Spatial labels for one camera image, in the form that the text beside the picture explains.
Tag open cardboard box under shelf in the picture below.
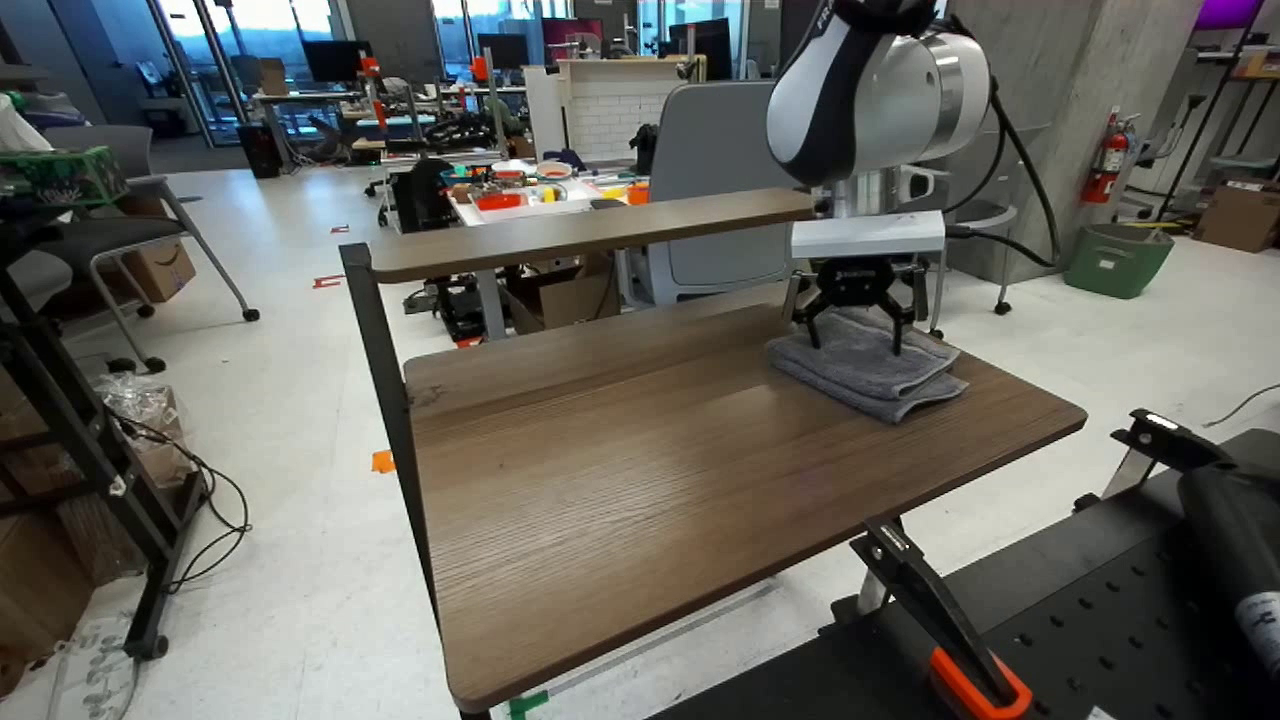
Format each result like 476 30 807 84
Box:
500 263 623 335

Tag grey wheeled armchair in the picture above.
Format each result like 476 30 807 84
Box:
909 126 1051 341

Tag large brown cardboard sheet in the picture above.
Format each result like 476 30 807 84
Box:
0 508 102 702

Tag green plastic bin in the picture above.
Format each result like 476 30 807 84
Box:
1062 220 1181 305

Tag small cardboard box under table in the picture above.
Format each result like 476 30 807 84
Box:
117 235 200 309

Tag grey towel cloth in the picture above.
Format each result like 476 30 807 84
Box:
763 309 971 429

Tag black lever clamp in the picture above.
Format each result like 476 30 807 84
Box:
1102 404 1241 500

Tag white whiteboard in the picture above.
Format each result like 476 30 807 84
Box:
520 58 712 168

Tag black floor cable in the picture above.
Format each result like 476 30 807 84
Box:
157 438 255 600

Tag grey folding side table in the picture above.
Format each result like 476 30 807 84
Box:
35 126 265 382

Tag black cylinder with white label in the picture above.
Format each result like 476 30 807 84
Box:
1175 429 1280 647

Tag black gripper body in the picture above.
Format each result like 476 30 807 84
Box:
804 257 927 326

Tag black metal rack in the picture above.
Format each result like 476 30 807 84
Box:
0 262 213 666

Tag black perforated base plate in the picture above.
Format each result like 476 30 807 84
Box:
651 494 1280 720

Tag white table with colourful items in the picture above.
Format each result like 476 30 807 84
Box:
443 156 658 234

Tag cardboard box by column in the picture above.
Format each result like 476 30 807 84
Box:
1194 179 1280 257

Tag red fire extinguisher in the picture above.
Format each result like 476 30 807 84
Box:
1077 108 1139 214

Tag black clamp with orange handle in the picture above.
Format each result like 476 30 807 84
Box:
849 517 1039 720

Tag silver wrist camera bar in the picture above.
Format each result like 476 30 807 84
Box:
787 210 954 270

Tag black backpack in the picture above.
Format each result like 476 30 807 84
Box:
388 156 464 235

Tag black metal desk frame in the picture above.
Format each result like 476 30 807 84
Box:
335 241 443 632

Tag dark computer monitor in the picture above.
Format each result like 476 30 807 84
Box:
301 38 372 90
666 18 736 84

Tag black waste bin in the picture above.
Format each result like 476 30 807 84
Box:
236 122 290 183

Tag cluttered background table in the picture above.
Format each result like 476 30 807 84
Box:
369 183 820 285

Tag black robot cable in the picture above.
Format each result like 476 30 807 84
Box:
948 78 1067 274

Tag clear plastic bag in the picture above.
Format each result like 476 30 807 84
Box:
92 374 185 444

